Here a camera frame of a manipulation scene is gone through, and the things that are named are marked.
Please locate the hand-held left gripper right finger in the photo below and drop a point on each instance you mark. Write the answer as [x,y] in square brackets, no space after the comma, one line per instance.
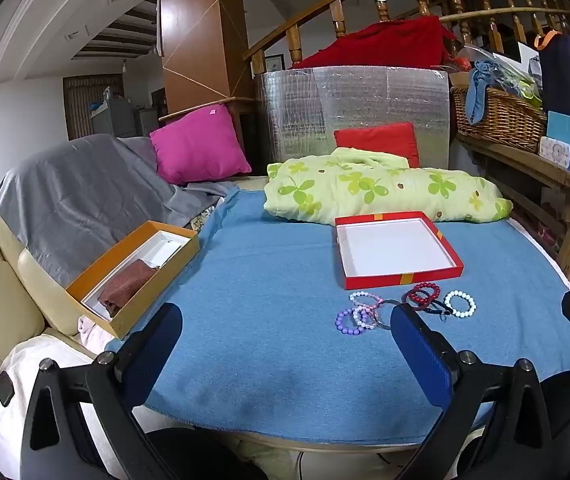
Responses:
[422,355]

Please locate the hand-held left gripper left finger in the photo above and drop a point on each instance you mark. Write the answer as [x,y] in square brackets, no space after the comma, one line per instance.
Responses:
[155,342]

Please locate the red shallow box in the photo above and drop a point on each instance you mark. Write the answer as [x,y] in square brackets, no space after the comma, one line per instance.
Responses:
[390,250]

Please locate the orange cardboard box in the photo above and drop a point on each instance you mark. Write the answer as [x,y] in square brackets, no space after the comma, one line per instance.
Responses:
[160,286]

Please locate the brown folded cloth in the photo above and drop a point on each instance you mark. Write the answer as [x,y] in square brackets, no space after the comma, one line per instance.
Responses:
[125,287]

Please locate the blue blanket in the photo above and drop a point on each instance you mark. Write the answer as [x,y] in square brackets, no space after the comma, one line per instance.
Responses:
[275,310]

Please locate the small black device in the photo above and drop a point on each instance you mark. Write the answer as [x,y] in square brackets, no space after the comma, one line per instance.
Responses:
[4,389]

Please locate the grey cloth cover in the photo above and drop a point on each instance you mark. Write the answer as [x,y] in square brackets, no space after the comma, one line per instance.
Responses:
[80,195]

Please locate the white patterned box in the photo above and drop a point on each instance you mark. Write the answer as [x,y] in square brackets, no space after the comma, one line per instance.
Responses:
[557,152]

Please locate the wooden bench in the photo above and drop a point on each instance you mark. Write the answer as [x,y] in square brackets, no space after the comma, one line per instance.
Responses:
[515,160]

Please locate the green floral quilt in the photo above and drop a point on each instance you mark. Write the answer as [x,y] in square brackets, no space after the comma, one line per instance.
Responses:
[365,185]

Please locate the magenta pillow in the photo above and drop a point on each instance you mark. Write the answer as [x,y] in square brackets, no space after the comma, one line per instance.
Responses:
[195,145]

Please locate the wicker basket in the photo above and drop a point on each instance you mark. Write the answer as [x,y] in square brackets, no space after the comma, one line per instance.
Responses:
[505,120]

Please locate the red pillow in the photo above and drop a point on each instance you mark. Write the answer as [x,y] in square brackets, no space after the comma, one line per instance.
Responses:
[380,140]

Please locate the grey cabinet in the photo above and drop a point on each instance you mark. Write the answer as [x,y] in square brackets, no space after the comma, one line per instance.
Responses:
[115,120]

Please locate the navy bag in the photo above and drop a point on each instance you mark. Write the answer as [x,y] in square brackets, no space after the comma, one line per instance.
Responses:
[565,75]

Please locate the blue cloth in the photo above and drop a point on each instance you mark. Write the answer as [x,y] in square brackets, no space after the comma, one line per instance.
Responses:
[480,95]

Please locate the clear plastic bag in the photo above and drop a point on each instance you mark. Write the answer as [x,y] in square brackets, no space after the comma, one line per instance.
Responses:
[510,70]

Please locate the silver foil insulation panel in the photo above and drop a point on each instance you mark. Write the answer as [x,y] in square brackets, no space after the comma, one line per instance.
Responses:
[355,100]

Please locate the framed picture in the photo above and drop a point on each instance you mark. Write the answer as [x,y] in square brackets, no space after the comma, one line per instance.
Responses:
[275,63]

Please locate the red cloth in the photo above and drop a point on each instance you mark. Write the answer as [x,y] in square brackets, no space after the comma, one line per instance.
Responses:
[390,42]

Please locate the wooden stair railing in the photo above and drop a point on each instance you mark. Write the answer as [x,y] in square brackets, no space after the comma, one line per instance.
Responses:
[296,45]

